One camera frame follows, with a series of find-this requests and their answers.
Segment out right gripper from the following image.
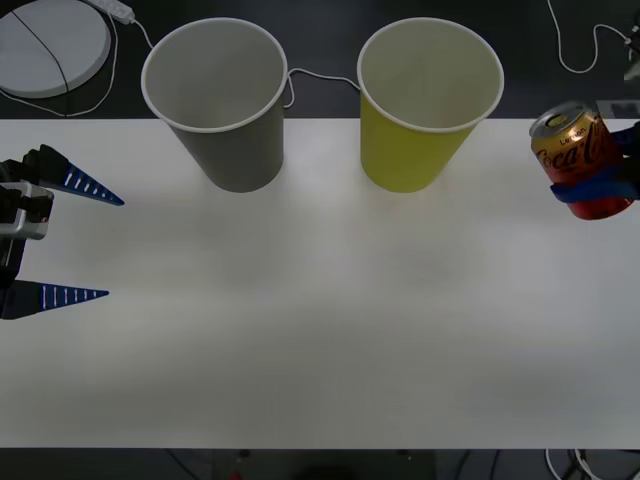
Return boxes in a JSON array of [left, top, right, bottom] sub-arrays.
[[549, 118, 640, 206]]

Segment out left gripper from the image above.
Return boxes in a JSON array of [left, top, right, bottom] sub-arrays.
[[0, 143, 126, 322]]

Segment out orange-red drink can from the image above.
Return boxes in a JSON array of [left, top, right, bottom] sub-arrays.
[[529, 101, 636, 222]]

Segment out grey floor marker plate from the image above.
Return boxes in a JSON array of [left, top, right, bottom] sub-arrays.
[[595, 98, 640, 120]]

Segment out white round floor plate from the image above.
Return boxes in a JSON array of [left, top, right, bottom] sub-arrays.
[[0, 0, 112, 99]]

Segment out grey plastic waste bin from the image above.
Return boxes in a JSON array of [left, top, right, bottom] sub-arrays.
[[140, 18, 290, 194]]

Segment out yellow-green plastic waste bin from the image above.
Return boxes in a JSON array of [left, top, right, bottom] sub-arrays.
[[356, 17, 505, 195]]

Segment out white power strip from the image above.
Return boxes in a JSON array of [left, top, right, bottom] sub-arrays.
[[82, 0, 136, 24]]

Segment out white looping cable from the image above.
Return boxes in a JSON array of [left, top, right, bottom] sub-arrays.
[[546, 0, 633, 75]]

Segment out thin black cable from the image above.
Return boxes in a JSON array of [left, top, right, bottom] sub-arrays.
[[10, 8, 70, 118]]

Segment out thin white cable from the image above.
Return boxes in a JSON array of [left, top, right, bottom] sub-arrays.
[[0, 12, 120, 119]]

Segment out white power strip cable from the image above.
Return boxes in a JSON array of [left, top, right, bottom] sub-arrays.
[[130, 17, 362, 109]]

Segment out white cable under table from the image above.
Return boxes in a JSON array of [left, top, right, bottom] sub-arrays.
[[543, 448, 606, 480]]

